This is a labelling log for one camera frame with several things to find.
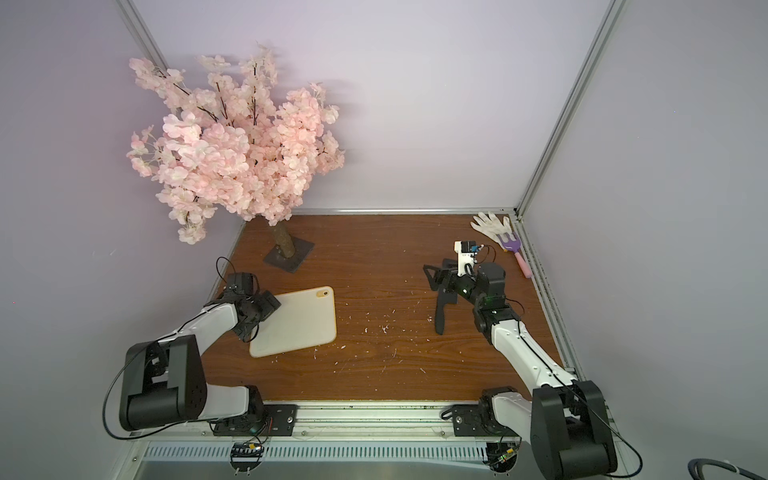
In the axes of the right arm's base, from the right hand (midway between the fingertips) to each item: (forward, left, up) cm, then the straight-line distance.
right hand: (442, 259), depth 81 cm
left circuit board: (-45, +49, -22) cm, 70 cm away
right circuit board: (-43, -13, -21) cm, 50 cm away
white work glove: (+29, -24, -20) cm, 43 cm away
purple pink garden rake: (+20, -30, -20) cm, 41 cm away
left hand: (-8, +54, -18) cm, 57 cm away
